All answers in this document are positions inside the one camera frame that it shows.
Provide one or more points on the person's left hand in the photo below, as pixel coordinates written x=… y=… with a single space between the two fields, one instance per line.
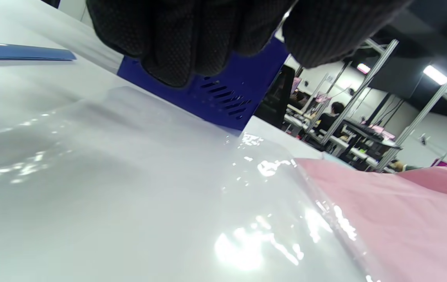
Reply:
x=188 y=35

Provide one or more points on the blue folder slide bar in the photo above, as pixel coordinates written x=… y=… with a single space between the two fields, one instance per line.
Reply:
x=20 y=52

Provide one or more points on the pink paper stack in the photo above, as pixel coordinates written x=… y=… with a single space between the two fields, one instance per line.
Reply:
x=403 y=227

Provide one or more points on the blue plastic file rack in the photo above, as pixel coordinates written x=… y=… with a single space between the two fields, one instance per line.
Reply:
x=247 y=78

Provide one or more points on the black mesh-back office chair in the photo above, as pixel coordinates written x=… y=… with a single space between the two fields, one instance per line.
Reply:
x=274 y=102

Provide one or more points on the ceiling light panel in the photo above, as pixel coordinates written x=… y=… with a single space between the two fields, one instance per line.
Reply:
x=436 y=74

